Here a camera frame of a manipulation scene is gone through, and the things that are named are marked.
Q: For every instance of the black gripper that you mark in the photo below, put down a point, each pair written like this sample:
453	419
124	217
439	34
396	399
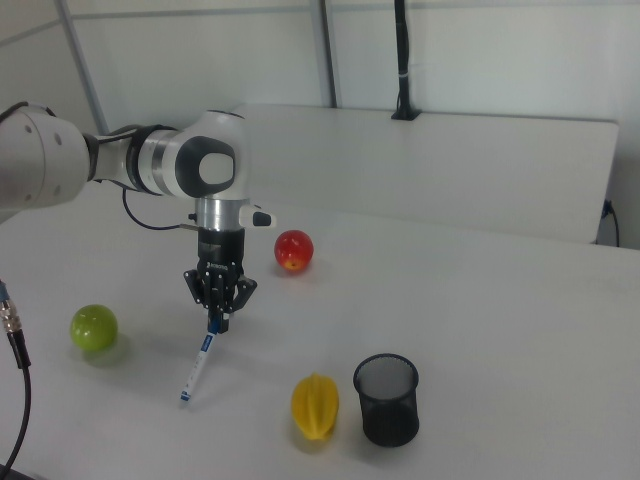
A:
221	255

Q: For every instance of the blue white marker pen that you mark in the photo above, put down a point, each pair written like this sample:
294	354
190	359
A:
197	365

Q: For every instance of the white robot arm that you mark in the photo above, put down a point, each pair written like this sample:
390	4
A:
50	155

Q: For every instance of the black mesh pen cup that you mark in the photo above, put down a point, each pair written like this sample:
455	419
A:
387	410

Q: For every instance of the red apple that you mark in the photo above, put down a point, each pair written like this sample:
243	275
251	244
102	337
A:
294	250

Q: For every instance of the green apple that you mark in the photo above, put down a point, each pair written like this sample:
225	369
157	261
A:
93	327

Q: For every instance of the yellow starfruit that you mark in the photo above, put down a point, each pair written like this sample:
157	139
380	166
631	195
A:
316	407

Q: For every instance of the black pole stand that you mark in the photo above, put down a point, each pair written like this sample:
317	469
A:
404	60

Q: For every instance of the grey slanted partition post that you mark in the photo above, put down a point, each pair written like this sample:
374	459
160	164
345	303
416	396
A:
82	65

